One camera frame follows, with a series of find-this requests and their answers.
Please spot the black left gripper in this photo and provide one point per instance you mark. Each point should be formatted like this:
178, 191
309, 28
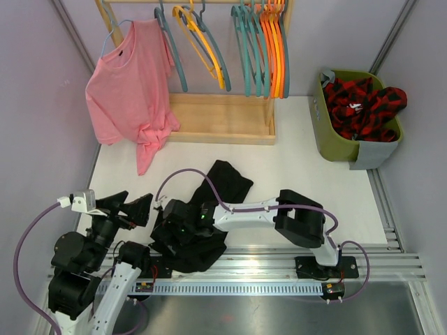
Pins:
139, 209

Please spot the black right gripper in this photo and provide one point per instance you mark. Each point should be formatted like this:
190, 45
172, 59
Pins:
166, 230

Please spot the red black plaid shirt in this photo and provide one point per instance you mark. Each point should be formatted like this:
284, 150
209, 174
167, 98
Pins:
359, 112

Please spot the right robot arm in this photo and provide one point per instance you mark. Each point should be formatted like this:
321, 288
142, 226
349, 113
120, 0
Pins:
297, 219

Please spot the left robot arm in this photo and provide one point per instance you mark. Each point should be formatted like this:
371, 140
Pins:
77, 257

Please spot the pink t-shirt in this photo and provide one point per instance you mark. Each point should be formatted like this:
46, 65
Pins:
128, 97

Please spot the orange plastic hanger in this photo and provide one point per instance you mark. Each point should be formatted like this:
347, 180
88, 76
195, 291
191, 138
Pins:
265, 53

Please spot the yellow plastic hanger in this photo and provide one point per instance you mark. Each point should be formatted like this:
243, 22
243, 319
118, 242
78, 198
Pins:
275, 11

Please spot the green plastic basket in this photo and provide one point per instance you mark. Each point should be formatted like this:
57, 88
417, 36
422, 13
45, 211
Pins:
324, 115

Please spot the aluminium corner profile left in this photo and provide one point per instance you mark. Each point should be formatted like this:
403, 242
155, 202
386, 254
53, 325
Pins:
73, 33

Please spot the aluminium corner profile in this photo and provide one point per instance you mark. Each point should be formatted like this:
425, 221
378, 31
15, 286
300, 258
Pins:
73, 33
392, 36

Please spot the aluminium corner profile right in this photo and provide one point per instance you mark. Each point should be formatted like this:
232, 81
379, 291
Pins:
392, 36

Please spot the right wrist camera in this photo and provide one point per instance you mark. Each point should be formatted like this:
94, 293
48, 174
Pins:
161, 203

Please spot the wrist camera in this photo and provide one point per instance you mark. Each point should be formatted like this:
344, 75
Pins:
161, 203
83, 202

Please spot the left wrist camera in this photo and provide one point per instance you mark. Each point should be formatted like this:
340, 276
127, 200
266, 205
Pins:
83, 202

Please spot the white slotted cable duct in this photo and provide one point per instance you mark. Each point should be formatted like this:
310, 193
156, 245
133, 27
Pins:
167, 288

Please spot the wooden rack frame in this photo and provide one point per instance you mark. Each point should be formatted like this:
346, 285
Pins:
207, 113

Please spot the light blue wire hanger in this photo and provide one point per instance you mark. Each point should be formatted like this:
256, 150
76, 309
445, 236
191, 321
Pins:
114, 27

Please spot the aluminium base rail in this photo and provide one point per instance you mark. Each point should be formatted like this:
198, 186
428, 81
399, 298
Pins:
278, 264

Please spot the wooden clothes rail rod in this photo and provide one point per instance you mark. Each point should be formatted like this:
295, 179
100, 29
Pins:
187, 1

